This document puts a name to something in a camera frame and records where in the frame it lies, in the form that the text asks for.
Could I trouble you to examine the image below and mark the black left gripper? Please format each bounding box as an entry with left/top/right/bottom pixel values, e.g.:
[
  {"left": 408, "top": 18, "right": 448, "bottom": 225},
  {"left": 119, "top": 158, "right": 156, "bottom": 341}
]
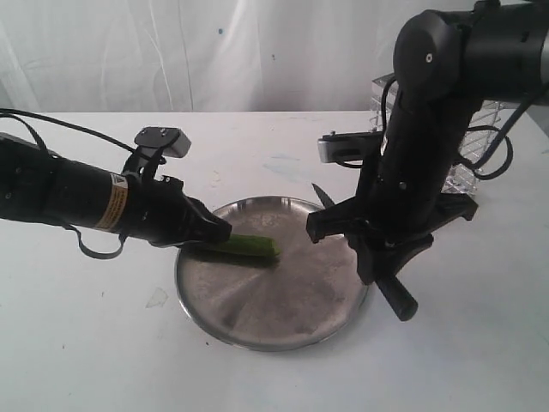
[{"left": 119, "top": 176, "right": 232, "bottom": 246}]

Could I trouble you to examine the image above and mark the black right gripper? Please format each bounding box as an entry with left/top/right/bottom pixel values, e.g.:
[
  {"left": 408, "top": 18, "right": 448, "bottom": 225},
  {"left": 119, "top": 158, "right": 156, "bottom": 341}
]
[{"left": 306, "top": 179, "right": 480, "bottom": 287}]

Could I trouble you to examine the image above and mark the green cucumber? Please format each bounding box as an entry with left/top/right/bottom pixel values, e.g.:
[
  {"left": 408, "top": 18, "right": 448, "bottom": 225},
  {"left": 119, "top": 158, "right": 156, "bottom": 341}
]
[{"left": 187, "top": 234, "right": 281, "bottom": 261}]

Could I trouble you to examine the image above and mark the black knife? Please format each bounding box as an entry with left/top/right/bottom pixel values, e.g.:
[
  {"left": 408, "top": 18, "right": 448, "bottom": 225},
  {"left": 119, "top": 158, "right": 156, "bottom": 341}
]
[{"left": 311, "top": 183, "right": 419, "bottom": 323}]

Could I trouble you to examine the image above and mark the round steel plate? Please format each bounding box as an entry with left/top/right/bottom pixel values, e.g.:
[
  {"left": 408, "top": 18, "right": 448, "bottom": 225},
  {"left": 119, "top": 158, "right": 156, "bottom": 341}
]
[{"left": 175, "top": 196, "right": 368, "bottom": 352}]

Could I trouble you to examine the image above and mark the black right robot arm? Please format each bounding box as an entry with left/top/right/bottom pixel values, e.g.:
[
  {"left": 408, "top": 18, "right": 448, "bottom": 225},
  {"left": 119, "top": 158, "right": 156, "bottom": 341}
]
[{"left": 306, "top": 1, "right": 548, "bottom": 284}]

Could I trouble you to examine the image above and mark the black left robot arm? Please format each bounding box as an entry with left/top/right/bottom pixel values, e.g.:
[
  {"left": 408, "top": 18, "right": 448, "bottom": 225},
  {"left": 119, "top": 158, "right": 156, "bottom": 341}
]
[{"left": 1, "top": 127, "right": 232, "bottom": 247}]

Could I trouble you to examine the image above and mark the white backdrop curtain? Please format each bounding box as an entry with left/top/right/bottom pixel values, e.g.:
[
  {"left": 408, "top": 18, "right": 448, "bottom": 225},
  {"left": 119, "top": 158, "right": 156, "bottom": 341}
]
[{"left": 1, "top": 1, "right": 473, "bottom": 112}]

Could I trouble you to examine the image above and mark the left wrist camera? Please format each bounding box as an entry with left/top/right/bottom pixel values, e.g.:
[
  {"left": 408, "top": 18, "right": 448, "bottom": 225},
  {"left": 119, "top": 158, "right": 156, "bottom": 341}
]
[{"left": 134, "top": 126, "right": 191, "bottom": 158}]

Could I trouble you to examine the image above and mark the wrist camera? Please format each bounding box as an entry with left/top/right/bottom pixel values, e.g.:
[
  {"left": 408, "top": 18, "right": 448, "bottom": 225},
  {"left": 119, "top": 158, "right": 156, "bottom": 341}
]
[
  {"left": 134, "top": 126, "right": 191, "bottom": 158},
  {"left": 317, "top": 131, "right": 383, "bottom": 163}
]

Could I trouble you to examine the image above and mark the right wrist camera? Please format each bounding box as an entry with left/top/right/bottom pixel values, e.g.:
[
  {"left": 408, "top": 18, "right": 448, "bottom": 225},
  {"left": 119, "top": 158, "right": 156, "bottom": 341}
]
[{"left": 317, "top": 131, "right": 383, "bottom": 163}]

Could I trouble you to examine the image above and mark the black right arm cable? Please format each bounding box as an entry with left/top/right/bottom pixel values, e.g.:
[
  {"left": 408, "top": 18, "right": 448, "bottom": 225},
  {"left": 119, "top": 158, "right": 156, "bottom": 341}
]
[{"left": 377, "top": 76, "right": 541, "bottom": 181}]

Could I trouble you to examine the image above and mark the chrome wire utensil holder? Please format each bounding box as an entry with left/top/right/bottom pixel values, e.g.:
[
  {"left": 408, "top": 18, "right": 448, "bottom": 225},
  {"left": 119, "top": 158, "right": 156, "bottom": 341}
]
[{"left": 368, "top": 72, "right": 505, "bottom": 194}]

